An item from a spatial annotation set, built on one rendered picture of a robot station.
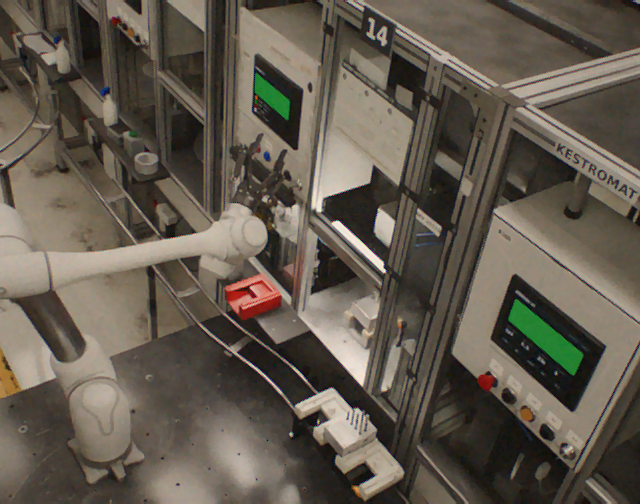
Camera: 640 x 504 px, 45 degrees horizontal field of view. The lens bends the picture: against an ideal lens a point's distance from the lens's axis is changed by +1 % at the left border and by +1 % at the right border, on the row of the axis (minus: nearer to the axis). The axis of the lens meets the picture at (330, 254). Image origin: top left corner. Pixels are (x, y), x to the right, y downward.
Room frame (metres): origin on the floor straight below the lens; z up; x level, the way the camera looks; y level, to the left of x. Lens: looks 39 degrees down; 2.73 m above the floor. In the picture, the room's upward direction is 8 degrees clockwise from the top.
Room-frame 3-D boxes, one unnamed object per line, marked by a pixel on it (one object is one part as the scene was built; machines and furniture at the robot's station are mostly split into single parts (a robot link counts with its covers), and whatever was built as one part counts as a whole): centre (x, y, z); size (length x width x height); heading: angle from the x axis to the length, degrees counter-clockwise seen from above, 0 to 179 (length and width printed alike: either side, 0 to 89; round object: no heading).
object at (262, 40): (2.15, 0.15, 1.60); 0.42 x 0.29 x 0.46; 41
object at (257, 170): (2.06, 0.26, 1.37); 0.36 x 0.04 x 0.04; 41
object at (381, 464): (1.44, -0.13, 0.84); 0.36 x 0.14 x 0.10; 41
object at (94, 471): (1.39, 0.59, 0.71); 0.22 x 0.18 x 0.06; 41
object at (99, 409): (1.42, 0.61, 0.85); 0.18 x 0.16 x 0.22; 32
